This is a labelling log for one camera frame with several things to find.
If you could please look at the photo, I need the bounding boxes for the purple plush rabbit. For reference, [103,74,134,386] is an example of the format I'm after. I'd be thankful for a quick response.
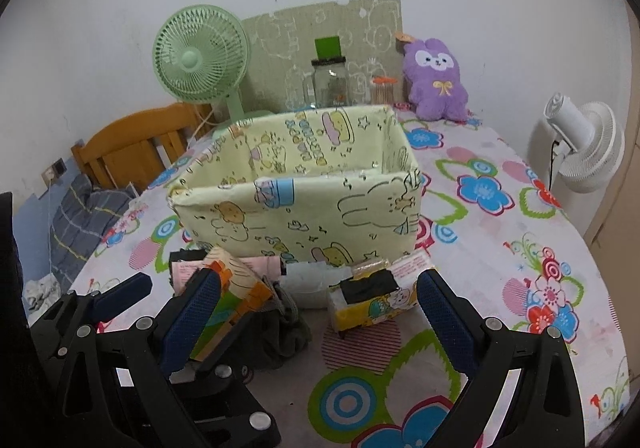
[402,38,471,122]

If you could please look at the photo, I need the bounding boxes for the white standing fan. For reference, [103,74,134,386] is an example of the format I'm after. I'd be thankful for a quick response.
[543,92,626,194]

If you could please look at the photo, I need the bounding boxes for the orange cartoon packet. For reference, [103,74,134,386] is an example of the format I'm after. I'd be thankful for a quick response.
[192,247,274,364]

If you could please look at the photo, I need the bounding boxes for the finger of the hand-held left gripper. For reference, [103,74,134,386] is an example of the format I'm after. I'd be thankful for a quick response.
[30,272,154,364]
[172,360,282,448]

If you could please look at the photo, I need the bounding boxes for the dark grey cloth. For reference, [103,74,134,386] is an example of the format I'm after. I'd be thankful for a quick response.
[235,278,314,372]

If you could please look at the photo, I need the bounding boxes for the glass jar with black lid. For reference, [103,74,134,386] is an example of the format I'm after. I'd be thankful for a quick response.
[302,56,349,109]

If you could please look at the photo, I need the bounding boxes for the blue-grey plaid blanket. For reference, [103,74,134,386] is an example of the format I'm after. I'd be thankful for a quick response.
[49,173,137,290]

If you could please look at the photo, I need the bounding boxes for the floral tablecloth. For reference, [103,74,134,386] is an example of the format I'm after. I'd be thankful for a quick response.
[70,106,633,448]

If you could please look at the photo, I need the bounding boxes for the yellow cartoon tissue packet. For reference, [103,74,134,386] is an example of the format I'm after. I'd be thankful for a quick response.
[327,278,421,333]

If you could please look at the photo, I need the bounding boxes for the white crumpled cloth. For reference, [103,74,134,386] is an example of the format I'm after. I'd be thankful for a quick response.
[25,275,62,310]

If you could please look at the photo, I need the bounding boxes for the wooden chair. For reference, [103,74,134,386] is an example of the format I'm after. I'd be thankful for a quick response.
[70,103,217,191]

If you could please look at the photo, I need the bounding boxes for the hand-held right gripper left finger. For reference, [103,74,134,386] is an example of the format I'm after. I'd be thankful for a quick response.
[55,268,222,448]

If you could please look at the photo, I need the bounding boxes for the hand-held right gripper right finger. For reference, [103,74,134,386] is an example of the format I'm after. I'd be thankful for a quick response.
[416,268,587,448]

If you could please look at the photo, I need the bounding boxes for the green square card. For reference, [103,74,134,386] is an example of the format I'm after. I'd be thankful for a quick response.
[314,35,342,60]

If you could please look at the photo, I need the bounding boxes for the wall socket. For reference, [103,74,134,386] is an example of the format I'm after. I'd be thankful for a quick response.
[40,158,68,185]

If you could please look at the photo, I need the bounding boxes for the white plastic packet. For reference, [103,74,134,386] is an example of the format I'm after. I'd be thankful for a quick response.
[279,261,347,310]

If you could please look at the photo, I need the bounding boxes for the white red-print packet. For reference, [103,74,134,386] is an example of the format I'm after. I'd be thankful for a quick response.
[389,250,437,290]

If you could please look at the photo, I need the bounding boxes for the green desk fan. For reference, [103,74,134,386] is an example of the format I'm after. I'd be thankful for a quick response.
[152,4,274,140]

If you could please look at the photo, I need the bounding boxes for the black fan cable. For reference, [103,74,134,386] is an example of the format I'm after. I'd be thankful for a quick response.
[549,138,560,191]

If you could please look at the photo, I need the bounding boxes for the grey-green cartoon print board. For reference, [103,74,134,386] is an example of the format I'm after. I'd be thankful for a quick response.
[240,0,402,112]

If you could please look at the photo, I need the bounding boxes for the yellow cartoon fabric storage box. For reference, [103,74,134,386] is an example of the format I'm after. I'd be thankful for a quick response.
[167,104,426,270]

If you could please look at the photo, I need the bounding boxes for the pink tissue packet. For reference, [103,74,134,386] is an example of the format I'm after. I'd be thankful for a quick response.
[170,255,284,292]

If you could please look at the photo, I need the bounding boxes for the white fan cable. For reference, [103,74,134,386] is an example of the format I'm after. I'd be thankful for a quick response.
[190,103,224,141]

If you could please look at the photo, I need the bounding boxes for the small orange-lid container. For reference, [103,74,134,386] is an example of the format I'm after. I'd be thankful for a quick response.
[370,76,397,105]

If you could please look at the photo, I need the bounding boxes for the clear snack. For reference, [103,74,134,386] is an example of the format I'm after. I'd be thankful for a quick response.
[350,257,392,279]

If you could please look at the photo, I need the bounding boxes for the light blue bedsheet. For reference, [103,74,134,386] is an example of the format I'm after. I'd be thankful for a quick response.
[12,168,91,289]

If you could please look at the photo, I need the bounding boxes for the black cloth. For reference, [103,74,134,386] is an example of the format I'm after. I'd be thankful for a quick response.
[170,250,209,265]
[340,272,399,305]

